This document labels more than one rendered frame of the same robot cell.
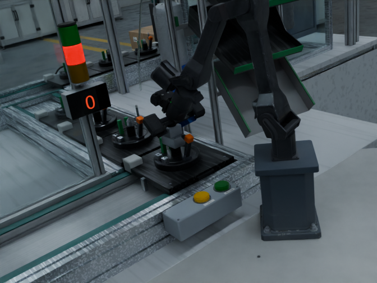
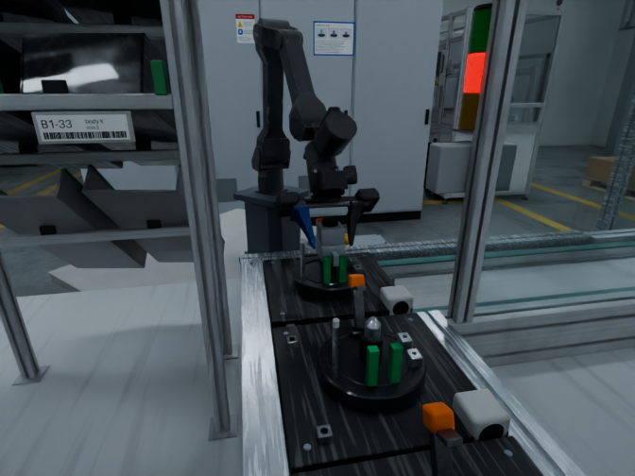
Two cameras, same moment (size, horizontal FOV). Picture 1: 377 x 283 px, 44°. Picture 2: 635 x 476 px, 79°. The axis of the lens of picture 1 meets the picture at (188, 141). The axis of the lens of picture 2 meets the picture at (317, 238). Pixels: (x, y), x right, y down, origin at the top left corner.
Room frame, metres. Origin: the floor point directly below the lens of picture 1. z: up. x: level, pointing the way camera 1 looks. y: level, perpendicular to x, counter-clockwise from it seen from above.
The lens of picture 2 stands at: (1.87, 0.29, 1.32)
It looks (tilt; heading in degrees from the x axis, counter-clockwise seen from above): 22 degrees down; 204
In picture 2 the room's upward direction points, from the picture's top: straight up
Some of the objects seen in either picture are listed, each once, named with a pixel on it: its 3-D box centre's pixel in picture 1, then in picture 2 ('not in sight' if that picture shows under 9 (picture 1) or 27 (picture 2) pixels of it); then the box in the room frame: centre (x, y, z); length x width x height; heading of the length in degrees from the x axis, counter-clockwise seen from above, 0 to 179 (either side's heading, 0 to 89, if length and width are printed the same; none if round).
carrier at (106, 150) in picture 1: (130, 128); (371, 344); (1.47, 0.19, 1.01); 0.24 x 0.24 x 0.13; 35
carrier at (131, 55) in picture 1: (145, 45); not in sight; (2.80, 0.17, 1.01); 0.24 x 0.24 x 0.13; 35
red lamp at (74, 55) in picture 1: (74, 53); (484, 73); (1.25, 0.26, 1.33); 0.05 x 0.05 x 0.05
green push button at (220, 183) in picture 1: (221, 187); not in sight; (1.07, -0.07, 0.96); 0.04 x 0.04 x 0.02
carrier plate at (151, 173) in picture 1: (178, 163); (329, 284); (1.26, 0.04, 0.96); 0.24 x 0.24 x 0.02; 35
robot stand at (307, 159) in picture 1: (286, 190); (273, 227); (1.01, -0.23, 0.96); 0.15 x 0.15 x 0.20; 80
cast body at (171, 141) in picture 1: (170, 132); (331, 239); (1.27, 0.05, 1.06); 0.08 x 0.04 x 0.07; 35
